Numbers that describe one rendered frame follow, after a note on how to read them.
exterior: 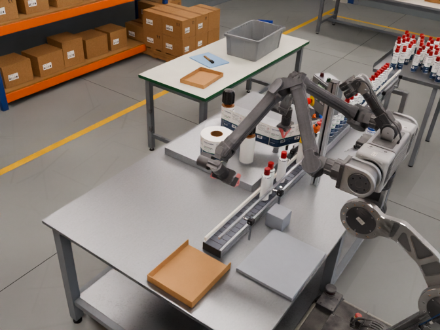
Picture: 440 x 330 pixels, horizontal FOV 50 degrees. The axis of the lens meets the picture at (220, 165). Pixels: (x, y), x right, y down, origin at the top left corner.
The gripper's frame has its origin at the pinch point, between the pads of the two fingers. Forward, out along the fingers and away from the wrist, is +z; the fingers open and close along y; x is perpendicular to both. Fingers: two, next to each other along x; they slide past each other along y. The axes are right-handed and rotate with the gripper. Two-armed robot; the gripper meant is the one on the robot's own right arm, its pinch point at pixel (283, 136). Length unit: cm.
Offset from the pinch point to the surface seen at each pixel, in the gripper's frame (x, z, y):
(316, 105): 15.8, -25.4, -2.6
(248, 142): -15.3, 3.1, 14.9
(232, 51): -136, 25, -151
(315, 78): 11.2, -39.3, -5.7
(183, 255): 0, 23, 96
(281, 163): 10.1, 4.5, 19.9
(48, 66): -354, 86, -92
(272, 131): -11.9, 4.3, -8.0
